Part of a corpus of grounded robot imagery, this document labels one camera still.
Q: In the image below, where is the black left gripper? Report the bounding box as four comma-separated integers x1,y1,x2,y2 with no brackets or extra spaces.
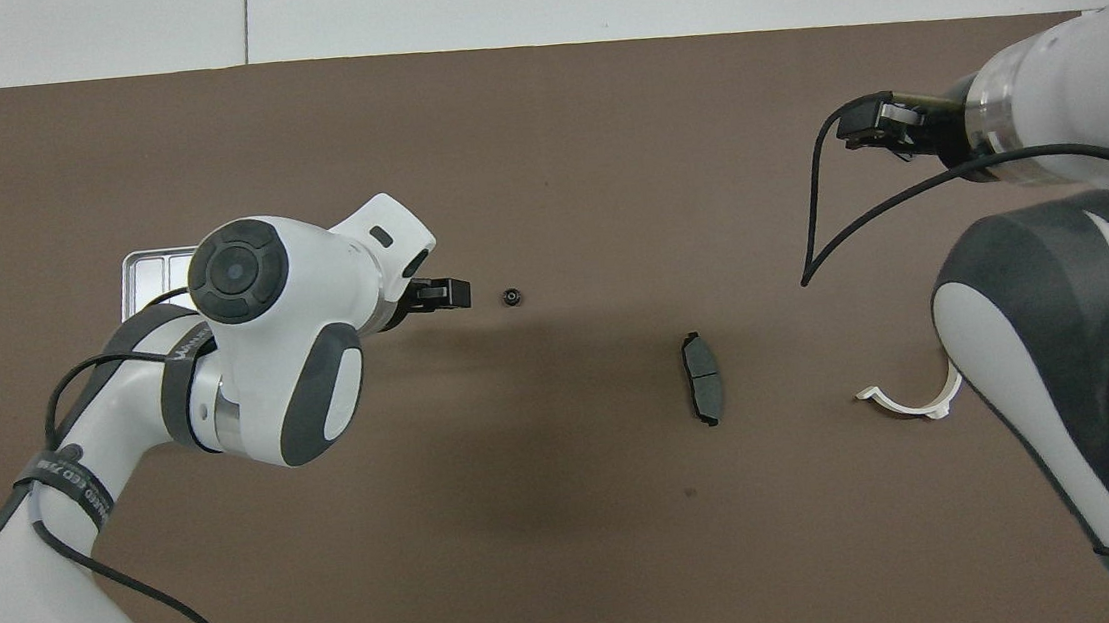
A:
381,276,473,333

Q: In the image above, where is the silver metal tray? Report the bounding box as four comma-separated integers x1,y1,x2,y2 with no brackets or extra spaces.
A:
116,245,207,325

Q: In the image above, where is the white curved plastic bracket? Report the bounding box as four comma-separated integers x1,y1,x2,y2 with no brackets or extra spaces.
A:
852,356,968,427

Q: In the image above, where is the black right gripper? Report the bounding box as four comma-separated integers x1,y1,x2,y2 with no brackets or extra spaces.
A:
834,84,986,192

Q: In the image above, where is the brown table mat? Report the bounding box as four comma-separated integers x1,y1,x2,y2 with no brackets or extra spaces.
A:
0,0,1109,623

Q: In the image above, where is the long grey brake pad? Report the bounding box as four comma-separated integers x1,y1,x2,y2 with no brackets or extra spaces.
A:
679,328,728,430

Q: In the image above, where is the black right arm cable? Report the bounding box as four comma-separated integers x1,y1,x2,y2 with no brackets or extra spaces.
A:
785,72,1109,288

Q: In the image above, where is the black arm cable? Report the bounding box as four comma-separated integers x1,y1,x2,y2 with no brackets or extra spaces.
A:
785,72,1109,288
17,343,241,623

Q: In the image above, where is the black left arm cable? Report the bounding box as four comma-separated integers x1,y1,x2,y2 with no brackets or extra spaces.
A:
17,343,241,623

